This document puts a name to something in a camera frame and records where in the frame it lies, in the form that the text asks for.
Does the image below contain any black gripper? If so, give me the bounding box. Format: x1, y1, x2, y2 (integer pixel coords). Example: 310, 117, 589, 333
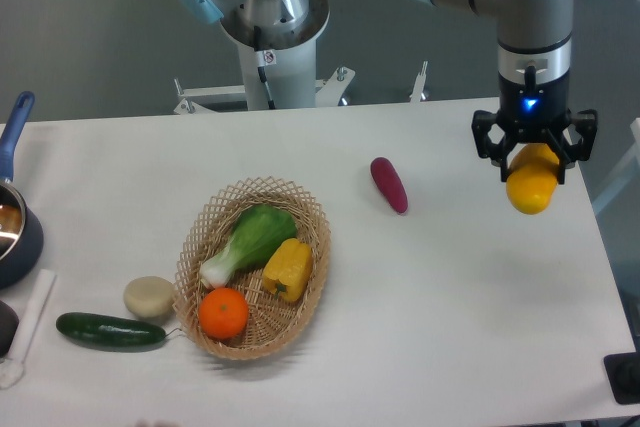
471, 66, 598, 185

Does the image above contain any purple sweet potato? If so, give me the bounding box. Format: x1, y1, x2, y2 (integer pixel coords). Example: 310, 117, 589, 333
370, 157, 409, 214

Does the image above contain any black device at table edge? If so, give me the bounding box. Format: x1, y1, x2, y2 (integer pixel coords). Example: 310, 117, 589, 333
603, 352, 640, 405

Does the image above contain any yellow bell pepper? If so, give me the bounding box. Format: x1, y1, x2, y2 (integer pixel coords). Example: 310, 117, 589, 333
262, 238, 313, 303

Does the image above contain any green bok choy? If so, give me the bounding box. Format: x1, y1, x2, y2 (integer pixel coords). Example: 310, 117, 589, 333
199, 204, 297, 289

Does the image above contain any woven wicker basket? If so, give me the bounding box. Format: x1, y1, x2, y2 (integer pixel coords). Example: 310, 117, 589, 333
174, 177, 331, 361

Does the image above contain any orange fruit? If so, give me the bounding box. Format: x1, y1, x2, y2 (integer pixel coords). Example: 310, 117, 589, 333
198, 287, 249, 340

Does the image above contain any beige round bun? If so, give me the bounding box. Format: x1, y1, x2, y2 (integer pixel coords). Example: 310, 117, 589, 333
123, 276, 174, 319

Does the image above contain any dark green cucumber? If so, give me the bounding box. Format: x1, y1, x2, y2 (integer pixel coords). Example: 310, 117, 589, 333
56, 312, 167, 351

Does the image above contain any dark round object left edge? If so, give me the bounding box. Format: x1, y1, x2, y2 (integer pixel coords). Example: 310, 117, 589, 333
0, 301, 19, 357

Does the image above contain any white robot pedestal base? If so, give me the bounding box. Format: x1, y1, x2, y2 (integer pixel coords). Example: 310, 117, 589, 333
174, 0, 355, 114

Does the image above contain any black cable on pedestal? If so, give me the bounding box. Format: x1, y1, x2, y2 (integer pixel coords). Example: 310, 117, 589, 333
252, 24, 277, 111

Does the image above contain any blue handled saucepan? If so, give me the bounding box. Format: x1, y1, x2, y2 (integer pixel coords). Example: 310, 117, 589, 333
1, 91, 44, 289

